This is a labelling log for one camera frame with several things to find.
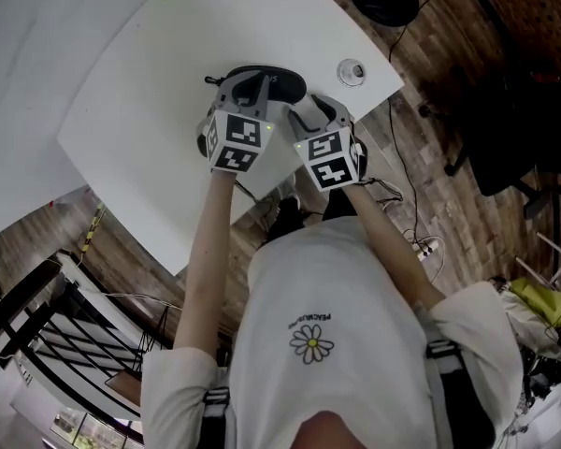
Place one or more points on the black office chair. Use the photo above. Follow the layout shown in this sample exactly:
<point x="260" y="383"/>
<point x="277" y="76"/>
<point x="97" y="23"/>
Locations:
<point x="505" y="134"/>

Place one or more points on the person's right forearm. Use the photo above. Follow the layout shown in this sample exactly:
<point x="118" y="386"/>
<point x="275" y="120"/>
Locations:
<point x="388" y="250"/>

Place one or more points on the clear glass cup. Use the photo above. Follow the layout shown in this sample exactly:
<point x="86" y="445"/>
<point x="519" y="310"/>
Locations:
<point x="350" y="70"/>

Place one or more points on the yellow green plastic bag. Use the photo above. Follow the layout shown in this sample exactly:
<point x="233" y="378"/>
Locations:
<point x="542" y="299"/>

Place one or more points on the person's right black trouser leg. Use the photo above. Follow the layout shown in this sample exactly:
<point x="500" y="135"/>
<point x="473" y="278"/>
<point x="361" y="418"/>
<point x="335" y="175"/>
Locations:
<point x="339" y="206"/>

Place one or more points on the person's black trouser leg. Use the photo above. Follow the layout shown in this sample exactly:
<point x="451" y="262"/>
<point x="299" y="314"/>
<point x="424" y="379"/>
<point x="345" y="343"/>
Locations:
<point x="285" y="218"/>
<point x="339" y="206"/>

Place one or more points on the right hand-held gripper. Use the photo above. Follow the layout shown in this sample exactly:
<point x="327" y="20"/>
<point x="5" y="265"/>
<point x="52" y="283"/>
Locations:
<point x="327" y="157"/>

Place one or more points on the yellow black striped tape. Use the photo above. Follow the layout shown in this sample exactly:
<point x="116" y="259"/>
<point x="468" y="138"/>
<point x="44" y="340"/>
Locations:
<point x="91" y="229"/>

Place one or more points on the person's left black trouser leg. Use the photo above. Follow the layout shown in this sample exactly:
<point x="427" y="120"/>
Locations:
<point x="285" y="218"/>

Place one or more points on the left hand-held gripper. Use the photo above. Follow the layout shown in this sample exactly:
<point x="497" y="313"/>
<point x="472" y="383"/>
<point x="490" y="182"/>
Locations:
<point x="236" y="134"/>

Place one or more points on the window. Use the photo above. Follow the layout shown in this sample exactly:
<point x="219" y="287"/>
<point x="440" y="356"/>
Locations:
<point x="98" y="430"/>

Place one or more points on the brown wooden step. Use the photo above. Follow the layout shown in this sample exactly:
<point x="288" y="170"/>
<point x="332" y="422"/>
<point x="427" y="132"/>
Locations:
<point x="124" y="386"/>

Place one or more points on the white flower print t-shirt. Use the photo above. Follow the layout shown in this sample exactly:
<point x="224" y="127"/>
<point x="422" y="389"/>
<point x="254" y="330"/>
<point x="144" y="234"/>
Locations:
<point x="332" y="307"/>

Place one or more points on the white power strip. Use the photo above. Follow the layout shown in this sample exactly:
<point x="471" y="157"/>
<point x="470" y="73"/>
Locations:
<point x="425" y="247"/>

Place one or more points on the black metal stair railing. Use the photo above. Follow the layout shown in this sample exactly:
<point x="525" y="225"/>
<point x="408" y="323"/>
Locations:
<point x="23" y="297"/>

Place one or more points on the person's left forearm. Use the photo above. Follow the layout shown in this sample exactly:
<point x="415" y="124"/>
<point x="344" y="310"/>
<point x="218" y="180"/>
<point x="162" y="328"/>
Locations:
<point x="208" y="260"/>

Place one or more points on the black glasses case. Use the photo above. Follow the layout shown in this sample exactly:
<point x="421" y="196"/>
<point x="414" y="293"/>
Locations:
<point x="285" y="84"/>

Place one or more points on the person's left white shoe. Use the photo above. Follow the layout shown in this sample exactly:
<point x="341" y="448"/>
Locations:
<point x="276" y="199"/>

